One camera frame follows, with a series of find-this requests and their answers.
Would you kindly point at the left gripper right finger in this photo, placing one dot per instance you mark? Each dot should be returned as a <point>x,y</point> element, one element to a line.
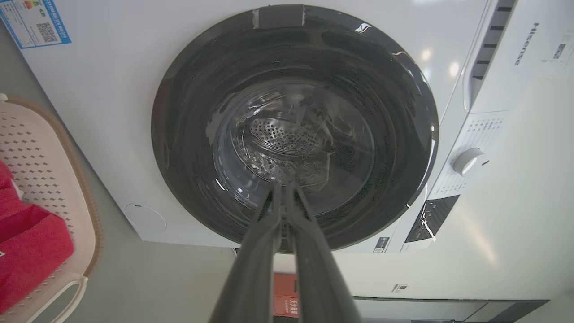
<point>318,278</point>

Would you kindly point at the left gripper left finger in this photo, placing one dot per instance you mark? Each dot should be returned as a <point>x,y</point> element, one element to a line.
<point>251,278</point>

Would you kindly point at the cream perforated laundry basket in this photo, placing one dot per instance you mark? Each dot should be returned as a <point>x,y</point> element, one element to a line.
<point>45,148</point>

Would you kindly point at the red box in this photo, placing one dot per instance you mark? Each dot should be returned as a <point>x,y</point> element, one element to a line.
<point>285,296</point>

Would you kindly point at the small dark front sticker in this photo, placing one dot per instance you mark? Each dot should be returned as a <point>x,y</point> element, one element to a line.
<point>381,244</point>

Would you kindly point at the round white filter cover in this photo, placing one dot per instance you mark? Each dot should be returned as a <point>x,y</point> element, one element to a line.
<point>144,217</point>

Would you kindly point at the black control display panel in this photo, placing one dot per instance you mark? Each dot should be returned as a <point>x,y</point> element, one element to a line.
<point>432,217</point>

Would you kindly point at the white control knob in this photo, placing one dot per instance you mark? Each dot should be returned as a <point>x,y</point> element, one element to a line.
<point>468,161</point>

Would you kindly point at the dark round glass door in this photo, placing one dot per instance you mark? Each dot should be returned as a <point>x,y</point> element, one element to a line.
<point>358,89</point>

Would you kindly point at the white front-load washing machine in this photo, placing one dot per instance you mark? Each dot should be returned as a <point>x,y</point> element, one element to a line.
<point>112,112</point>

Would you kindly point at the red and white garment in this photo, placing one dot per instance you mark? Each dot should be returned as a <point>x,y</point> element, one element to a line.
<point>31,246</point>

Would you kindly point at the white detergent drawer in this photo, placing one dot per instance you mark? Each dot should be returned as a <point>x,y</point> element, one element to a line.
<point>491,40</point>

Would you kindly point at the blue energy label sticker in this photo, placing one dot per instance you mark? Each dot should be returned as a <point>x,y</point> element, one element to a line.
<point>36,22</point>

